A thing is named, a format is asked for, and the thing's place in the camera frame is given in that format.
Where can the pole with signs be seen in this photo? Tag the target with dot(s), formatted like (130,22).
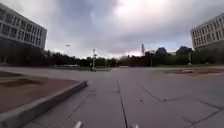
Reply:
(93,58)

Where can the row of dark trees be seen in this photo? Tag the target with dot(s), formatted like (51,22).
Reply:
(133,60)

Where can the distant slim tower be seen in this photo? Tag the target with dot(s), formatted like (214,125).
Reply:
(142,49)

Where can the street lamp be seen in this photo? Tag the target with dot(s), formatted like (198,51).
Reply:
(67,45)

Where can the grey paved plaza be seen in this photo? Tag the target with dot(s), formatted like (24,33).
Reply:
(150,100)

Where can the robot's own part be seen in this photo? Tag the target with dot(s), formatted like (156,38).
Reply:
(135,126)
(77,124)

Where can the thin pole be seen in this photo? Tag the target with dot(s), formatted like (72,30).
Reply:
(190,58)

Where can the grey stone kerb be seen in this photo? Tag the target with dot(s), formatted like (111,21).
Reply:
(43,103)

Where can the brown earth bed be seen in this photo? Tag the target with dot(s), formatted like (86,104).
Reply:
(196,71)

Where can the reddish-brown ground bed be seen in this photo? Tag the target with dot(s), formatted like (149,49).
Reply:
(30,90)

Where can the large pale grid-window building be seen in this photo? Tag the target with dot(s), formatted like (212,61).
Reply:
(20,30)

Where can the pale multi-storey building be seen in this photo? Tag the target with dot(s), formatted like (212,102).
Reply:
(208,33)

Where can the dark grass strip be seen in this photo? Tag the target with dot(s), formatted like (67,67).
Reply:
(6,74)

